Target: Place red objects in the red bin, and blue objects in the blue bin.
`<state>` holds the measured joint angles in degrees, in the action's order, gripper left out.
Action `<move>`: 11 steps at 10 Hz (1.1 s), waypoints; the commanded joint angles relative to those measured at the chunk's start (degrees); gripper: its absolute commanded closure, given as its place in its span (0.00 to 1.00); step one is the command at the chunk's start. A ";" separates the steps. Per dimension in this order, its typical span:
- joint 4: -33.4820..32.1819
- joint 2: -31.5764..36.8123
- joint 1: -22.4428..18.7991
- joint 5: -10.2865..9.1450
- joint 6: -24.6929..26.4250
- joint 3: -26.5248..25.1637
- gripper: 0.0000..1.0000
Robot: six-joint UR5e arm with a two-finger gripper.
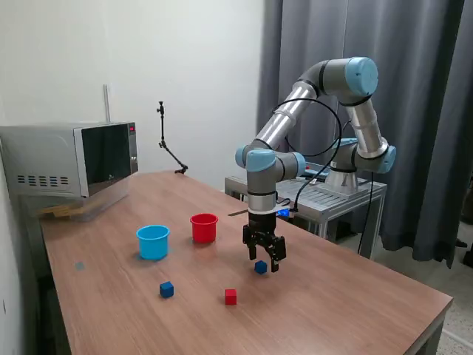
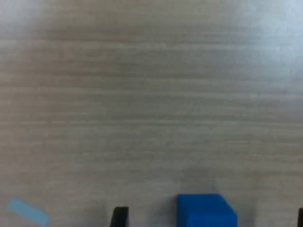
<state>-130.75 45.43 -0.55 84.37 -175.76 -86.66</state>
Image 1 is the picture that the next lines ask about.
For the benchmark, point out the grey curtain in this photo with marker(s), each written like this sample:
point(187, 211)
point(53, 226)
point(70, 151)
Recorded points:
point(436, 148)

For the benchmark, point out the silver microwave oven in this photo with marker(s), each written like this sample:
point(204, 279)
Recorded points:
point(44, 155)

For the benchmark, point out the light blue plastic bin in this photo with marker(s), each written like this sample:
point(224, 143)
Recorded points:
point(153, 246)

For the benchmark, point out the light wooden block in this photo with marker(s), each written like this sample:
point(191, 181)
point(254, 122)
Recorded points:
point(59, 212)

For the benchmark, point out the thin metal strip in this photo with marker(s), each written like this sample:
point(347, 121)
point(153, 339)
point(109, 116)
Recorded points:
point(236, 213)

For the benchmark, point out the white wall pipe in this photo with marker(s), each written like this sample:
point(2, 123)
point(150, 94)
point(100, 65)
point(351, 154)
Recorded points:
point(106, 103)

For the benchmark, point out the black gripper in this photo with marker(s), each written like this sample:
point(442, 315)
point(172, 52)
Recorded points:
point(262, 222)

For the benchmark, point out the blue teach pendant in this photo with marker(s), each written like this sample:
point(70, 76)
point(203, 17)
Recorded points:
point(318, 171)

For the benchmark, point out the blue tape piece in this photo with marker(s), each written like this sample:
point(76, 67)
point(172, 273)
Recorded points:
point(79, 266)

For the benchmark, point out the small blue cube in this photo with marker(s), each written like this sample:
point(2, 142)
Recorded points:
point(166, 290)
point(260, 267)

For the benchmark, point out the small red cube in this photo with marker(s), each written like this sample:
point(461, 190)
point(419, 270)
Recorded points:
point(230, 297)

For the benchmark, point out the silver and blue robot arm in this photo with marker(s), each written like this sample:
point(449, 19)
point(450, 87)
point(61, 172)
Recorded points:
point(288, 114)

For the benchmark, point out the red plastic cup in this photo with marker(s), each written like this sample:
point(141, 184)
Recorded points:
point(203, 231)

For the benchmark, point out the grey metal robot stand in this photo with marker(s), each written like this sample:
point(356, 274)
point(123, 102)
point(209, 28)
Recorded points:
point(332, 201)

